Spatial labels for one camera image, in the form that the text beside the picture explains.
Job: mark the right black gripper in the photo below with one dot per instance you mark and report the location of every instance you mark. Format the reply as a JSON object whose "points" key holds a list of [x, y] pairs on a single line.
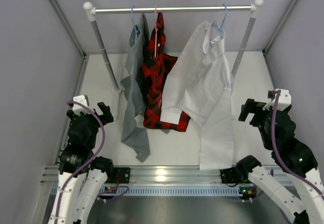
{"points": [[252, 107]]}

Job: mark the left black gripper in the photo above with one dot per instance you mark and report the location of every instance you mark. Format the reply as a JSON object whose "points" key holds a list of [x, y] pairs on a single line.
{"points": [[107, 117]]}

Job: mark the white shirt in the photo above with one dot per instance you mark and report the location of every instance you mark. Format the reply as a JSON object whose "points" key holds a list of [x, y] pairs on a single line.
{"points": [[200, 85]]}

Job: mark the blue wire hanger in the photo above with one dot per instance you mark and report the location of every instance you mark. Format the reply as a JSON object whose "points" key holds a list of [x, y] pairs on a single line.
{"points": [[222, 21]]}

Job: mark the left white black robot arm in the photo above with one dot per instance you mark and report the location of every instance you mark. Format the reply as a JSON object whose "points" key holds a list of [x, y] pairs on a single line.
{"points": [[82, 172]]}

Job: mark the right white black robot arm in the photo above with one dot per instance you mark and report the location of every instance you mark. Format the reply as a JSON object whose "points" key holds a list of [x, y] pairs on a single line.
{"points": [[294, 158]]}

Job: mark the grey shirt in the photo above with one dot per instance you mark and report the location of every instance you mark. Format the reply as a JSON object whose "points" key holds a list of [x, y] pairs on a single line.
{"points": [[134, 134]]}

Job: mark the red black plaid shirt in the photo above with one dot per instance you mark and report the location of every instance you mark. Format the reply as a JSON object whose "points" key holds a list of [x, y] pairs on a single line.
{"points": [[155, 71]]}

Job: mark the blue hanger with grey shirt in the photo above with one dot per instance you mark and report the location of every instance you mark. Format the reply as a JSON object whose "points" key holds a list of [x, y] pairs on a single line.
{"points": [[135, 27]]}

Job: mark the pink hanger with plaid shirt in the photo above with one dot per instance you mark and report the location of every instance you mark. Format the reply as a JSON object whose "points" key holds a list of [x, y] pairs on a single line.
{"points": [[155, 30]]}

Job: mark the silver white clothes rack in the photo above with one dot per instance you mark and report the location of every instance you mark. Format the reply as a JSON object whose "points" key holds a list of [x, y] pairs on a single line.
{"points": [[115, 71]]}

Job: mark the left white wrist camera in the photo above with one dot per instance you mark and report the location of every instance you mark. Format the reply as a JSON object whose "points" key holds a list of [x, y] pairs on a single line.
{"points": [[80, 105]]}

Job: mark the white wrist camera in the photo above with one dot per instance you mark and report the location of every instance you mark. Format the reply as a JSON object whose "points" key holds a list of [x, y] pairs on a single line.
{"points": [[80, 105], [284, 99]]}

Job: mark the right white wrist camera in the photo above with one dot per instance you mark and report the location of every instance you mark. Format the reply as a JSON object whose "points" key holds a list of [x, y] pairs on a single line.
{"points": [[284, 99]]}

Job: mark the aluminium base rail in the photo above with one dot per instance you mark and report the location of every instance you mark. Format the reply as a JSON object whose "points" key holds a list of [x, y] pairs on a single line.
{"points": [[164, 175]]}

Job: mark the slotted grey cable duct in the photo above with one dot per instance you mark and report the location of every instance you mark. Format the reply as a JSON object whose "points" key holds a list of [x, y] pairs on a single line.
{"points": [[200, 191]]}

